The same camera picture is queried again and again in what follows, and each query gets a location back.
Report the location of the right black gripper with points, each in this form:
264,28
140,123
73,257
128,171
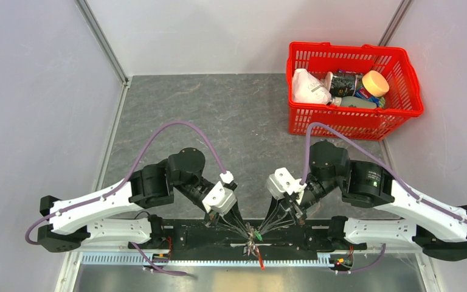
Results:
287,208

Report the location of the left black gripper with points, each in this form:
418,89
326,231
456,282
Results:
233,215

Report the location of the red black keyring holder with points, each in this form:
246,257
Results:
252,248

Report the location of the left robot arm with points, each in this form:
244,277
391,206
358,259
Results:
91,218

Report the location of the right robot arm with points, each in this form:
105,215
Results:
438,229

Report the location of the white plastic bag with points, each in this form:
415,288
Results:
306,88

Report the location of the grey green bottle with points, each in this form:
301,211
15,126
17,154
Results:
354,102

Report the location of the dark can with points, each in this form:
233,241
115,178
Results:
343,83

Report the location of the jar with beige lid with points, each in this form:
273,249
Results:
372,86

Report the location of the red plastic basket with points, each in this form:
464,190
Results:
403,101

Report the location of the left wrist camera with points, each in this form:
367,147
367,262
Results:
219,199

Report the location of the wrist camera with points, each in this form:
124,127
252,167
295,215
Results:
219,199
282,182

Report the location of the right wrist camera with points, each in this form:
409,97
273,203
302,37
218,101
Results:
282,182

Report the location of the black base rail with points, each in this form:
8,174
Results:
191,239

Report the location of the grey slotted cable duct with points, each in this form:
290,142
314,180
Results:
135,258

